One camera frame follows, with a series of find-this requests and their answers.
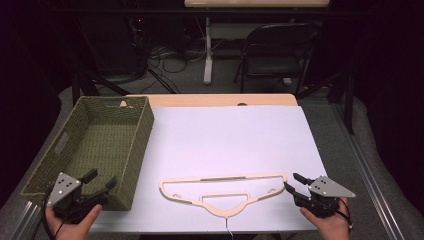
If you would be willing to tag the black folding chair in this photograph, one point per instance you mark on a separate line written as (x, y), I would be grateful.
(276, 66)

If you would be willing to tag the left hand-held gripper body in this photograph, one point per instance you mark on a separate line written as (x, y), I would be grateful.
(66, 196)

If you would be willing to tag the metal floor rail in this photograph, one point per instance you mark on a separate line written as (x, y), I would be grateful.
(373, 186)

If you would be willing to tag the white table mat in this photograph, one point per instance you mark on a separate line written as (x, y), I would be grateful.
(226, 143)

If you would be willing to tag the person's right hand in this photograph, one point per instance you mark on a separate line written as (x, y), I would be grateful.
(333, 228)

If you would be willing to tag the green woven basket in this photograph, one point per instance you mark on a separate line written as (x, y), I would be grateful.
(110, 140)

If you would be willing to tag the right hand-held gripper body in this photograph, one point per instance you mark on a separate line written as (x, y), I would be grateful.
(321, 203)

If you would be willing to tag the beige clothes hanger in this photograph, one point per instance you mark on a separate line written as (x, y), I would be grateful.
(166, 190)

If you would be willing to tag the black metal stand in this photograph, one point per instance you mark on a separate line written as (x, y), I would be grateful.
(348, 103)
(86, 85)

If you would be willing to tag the white-legged desk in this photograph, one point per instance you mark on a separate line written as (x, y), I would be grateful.
(208, 66)

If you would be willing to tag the person's left hand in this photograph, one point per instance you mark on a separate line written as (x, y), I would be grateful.
(71, 231)

